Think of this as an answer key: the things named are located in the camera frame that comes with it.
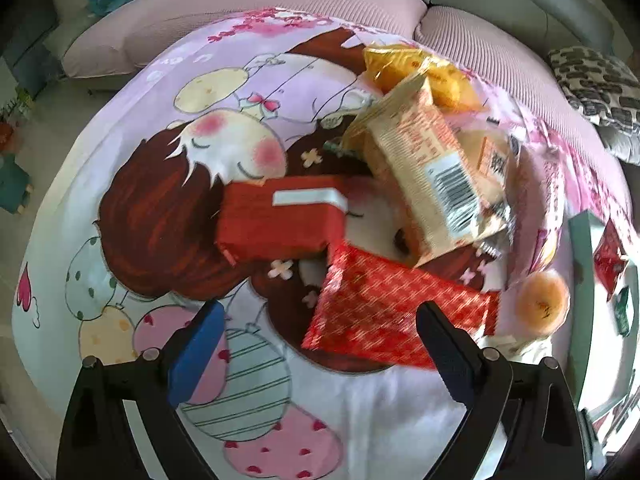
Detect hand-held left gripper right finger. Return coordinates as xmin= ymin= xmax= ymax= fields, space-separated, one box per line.
xmin=416 ymin=301 xmax=586 ymax=480

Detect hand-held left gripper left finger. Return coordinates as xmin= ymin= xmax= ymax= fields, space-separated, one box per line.
xmin=56 ymin=300 xmax=228 ymax=480

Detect red patterned snack packet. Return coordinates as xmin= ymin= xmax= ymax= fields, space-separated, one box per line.
xmin=301 ymin=242 xmax=501 ymax=371

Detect orange round bun packet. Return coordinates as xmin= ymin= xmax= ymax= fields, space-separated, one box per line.
xmin=515 ymin=269 xmax=571 ymax=338

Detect red packet with white strip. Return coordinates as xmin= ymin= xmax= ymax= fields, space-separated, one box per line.
xmin=216 ymin=175 xmax=381 ymax=267

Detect pale green storage box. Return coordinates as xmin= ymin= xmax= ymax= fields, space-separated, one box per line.
xmin=567 ymin=210 xmax=640 ymax=411

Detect green and white snack packet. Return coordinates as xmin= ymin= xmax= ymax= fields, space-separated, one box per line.
xmin=612 ymin=285 xmax=635 ymax=336

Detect clear packet with red print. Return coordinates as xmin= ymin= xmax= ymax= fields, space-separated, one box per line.
xmin=510 ymin=150 xmax=568 ymax=273

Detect small red snack packet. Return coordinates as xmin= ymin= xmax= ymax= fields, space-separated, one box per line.
xmin=592 ymin=220 xmax=631 ymax=296

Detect clear packet with pale bun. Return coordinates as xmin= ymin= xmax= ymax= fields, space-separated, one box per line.
xmin=457 ymin=125 xmax=526 ymax=221

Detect beige snack packet with barcode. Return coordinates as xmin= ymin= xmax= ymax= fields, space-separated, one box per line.
xmin=345 ymin=71 xmax=511 ymax=267

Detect yellow snack packet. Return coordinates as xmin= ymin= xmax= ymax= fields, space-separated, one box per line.
xmin=362 ymin=44 xmax=486 ymax=113

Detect printed cartoon blanket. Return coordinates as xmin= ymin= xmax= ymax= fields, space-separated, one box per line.
xmin=12 ymin=7 xmax=636 ymax=480

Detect teal plush toy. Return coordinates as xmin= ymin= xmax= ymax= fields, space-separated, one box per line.
xmin=0 ymin=152 xmax=33 ymax=216

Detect grey pillow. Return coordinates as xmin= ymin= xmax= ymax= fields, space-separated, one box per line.
xmin=597 ymin=124 xmax=640 ymax=166

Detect short pink seat cushion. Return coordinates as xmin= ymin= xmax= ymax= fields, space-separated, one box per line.
xmin=415 ymin=6 xmax=631 ymax=201

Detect green potted plant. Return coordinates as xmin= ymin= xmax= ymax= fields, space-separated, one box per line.
xmin=0 ymin=87 xmax=36 ymax=128

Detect black and white patterned pillow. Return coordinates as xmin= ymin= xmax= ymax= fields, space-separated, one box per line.
xmin=547 ymin=46 xmax=640 ymax=128

